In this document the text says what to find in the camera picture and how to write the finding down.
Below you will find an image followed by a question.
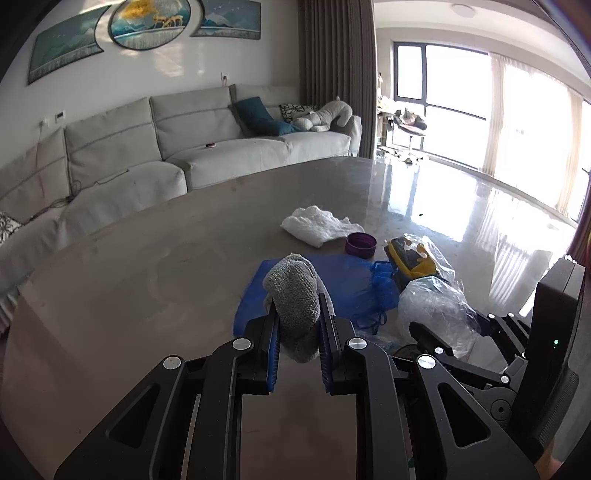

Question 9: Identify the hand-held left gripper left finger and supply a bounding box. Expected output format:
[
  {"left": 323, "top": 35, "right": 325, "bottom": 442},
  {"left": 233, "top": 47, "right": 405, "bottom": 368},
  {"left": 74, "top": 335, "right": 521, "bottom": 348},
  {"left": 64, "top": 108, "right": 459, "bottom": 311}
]
[{"left": 53, "top": 302, "right": 282, "bottom": 480}]

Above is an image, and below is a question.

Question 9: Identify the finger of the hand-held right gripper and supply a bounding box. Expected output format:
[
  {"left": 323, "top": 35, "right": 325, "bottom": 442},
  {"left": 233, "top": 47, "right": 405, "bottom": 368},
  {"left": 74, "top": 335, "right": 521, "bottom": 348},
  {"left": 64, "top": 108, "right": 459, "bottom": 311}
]
[
  {"left": 475, "top": 311, "right": 533, "bottom": 360},
  {"left": 409, "top": 320, "right": 513, "bottom": 395}
]

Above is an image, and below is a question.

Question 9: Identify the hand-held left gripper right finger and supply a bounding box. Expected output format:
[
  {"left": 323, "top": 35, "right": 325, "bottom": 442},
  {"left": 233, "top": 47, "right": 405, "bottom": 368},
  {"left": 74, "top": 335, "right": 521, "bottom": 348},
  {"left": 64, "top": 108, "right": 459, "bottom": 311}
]
[{"left": 318, "top": 295, "right": 541, "bottom": 480}]

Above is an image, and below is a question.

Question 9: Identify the grey sock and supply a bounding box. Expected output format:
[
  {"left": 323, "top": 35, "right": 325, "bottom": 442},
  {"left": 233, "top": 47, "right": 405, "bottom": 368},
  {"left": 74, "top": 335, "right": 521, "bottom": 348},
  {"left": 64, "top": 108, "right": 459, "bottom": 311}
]
[{"left": 262, "top": 252, "right": 329, "bottom": 364}]

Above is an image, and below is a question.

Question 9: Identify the clear plastic bag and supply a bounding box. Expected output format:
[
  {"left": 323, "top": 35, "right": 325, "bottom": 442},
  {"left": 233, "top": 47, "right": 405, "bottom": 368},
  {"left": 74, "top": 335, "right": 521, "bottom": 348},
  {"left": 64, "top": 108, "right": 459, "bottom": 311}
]
[{"left": 398, "top": 274, "right": 479, "bottom": 360}]

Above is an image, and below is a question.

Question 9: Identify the blue plastic bag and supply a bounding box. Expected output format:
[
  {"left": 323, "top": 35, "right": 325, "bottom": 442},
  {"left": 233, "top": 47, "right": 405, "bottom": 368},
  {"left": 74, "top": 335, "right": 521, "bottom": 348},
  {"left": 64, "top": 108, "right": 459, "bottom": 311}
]
[{"left": 233, "top": 256, "right": 400, "bottom": 336}]

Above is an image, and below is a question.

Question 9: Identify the purple bowl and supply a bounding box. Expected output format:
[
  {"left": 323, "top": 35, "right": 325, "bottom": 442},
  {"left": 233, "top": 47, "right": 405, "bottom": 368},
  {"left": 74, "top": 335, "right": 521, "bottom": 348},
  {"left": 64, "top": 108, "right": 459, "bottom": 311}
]
[{"left": 345, "top": 232, "right": 378, "bottom": 258}]

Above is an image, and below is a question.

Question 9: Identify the white paper towel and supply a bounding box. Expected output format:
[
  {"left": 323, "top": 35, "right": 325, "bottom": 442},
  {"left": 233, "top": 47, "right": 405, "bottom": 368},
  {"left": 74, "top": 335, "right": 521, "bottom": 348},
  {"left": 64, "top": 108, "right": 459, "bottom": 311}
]
[{"left": 281, "top": 205, "right": 365, "bottom": 248}]

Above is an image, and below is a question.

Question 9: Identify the person's right forearm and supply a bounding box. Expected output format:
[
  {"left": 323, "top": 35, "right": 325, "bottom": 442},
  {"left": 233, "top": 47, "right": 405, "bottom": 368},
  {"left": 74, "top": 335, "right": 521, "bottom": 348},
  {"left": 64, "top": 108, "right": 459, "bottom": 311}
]
[{"left": 538, "top": 455, "right": 562, "bottom": 480}]

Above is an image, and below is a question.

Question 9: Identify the sheer white curtain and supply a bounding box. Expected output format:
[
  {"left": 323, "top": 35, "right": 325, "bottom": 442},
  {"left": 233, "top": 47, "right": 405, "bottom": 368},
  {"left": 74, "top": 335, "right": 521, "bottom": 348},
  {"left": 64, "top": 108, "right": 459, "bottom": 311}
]
[{"left": 480, "top": 51, "right": 591, "bottom": 223}]

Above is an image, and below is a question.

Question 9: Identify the grey sofa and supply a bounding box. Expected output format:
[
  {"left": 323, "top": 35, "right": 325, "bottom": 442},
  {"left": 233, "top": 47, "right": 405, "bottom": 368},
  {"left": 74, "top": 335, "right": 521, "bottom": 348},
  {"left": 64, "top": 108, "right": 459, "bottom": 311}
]
[{"left": 0, "top": 83, "right": 363, "bottom": 333}]

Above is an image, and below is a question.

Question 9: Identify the cluttered swivel chair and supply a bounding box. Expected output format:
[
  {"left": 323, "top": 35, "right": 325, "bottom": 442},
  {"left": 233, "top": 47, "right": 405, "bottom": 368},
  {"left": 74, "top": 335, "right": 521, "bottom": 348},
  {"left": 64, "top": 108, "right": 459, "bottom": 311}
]
[{"left": 387, "top": 107, "right": 431, "bottom": 165}]

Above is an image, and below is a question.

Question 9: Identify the grey plush toy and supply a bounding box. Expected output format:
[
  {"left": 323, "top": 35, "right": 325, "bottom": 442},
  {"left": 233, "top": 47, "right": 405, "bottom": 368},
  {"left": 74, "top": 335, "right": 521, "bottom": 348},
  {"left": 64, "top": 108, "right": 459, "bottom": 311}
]
[{"left": 292, "top": 96, "right": 354, "bottom": 134}]

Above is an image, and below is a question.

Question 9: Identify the teal cushion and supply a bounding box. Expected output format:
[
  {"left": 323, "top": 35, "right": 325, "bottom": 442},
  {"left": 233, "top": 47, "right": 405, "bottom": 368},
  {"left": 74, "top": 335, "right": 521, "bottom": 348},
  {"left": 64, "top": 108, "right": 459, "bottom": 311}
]
[{"left": 232, "top": 97, "right": 301, "bottom": 137}]

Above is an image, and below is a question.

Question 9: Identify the small floral cushion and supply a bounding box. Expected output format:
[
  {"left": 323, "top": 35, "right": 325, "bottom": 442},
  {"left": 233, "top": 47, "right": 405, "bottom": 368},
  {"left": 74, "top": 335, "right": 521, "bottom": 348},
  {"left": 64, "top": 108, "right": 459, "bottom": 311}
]
[{"left": 279, "top": 104, "right": 319, "bottom": 123}]

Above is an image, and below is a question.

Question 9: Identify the dark framed window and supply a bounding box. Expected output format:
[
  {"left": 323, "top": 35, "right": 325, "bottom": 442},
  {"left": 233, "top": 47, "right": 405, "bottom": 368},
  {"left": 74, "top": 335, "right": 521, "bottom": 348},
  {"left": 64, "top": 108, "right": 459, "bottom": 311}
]
[{"left": 394, "top": 41, "right": 491, "bottom": 158}]

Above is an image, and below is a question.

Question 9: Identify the brown curtain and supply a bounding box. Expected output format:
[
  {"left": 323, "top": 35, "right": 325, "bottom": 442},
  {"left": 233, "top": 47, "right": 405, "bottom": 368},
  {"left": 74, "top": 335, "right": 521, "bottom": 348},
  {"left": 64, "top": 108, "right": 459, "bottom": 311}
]
[{"left": 298, "top": 0, "right": 378, "bottom": 160}]

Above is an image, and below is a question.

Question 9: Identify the large floral cushion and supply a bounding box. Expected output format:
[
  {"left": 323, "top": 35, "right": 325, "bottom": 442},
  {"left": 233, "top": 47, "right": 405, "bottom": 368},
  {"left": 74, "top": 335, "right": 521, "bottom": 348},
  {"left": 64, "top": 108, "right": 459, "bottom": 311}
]
[{"left": 0, "top": 211, "right": 23, "bottom": 245}]

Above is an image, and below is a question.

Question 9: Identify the black cable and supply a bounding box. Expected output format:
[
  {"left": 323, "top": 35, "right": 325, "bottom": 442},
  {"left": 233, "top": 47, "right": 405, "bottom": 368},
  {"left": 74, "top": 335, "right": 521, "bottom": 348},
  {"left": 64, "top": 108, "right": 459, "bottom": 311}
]
[{"left": 37, "top": 122, "right": 128, "bottom": 214}]

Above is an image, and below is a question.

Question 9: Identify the narrow teal wall picture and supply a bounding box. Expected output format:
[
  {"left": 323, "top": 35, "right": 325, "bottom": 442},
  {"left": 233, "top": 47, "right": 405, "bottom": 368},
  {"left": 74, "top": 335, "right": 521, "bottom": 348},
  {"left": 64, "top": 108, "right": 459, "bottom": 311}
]
[{"left": 191, "top": 0, "right": 262, "bottom": 37}]

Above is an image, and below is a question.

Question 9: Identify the round teal wall picture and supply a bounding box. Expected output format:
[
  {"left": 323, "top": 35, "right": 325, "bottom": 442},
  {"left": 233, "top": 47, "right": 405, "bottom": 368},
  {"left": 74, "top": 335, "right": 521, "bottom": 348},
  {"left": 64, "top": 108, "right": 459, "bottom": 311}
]
[{"left": 108, "top": 0, "right": 195, "bottom": 49}]

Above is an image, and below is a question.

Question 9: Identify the wide teal wall picture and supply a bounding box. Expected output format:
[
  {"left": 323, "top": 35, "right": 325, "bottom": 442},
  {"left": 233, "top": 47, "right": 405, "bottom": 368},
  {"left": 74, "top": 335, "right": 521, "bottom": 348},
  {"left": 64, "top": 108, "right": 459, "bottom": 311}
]
[{"left": 28, "top": 7, "right": 112, "bottom": 86}]

